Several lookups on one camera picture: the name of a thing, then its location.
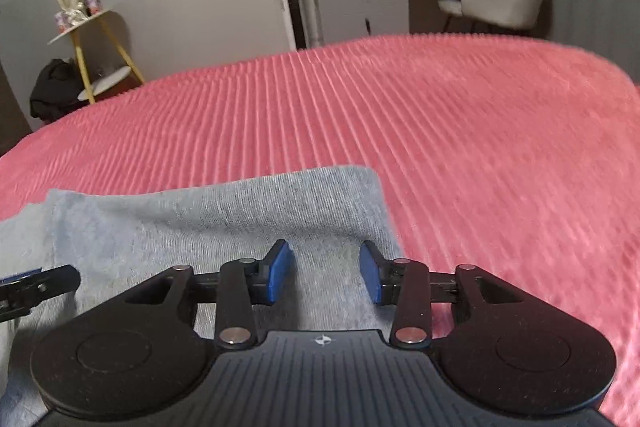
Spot grey knit pants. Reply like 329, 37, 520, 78
1, 166, 400, 426

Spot pink ribbed bedspread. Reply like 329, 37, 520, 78
1, 35, 639, 426

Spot black bag on floor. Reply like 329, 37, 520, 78
29, 58, 88, 124

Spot yellow-legged side table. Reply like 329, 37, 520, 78
47, 9, 146, 105

